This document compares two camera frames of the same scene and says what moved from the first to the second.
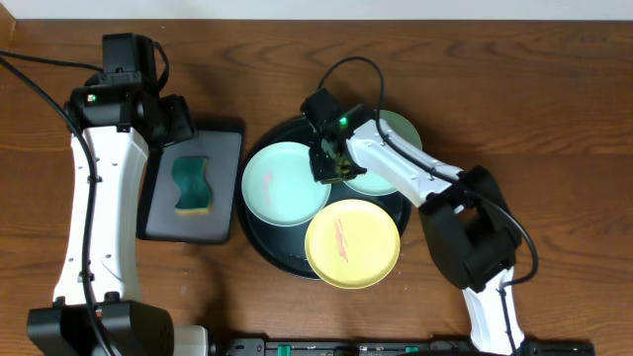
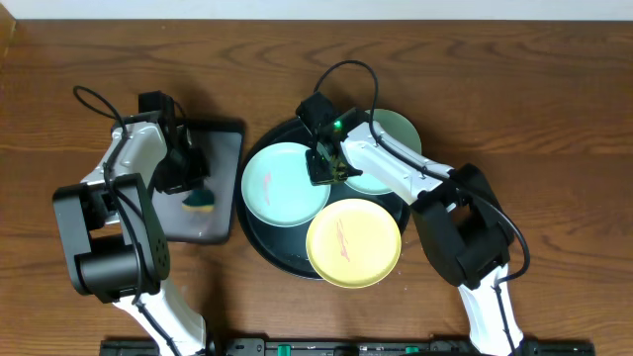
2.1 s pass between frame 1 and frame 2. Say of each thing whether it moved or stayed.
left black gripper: moved
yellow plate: stayed
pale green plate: stayed
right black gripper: stayed
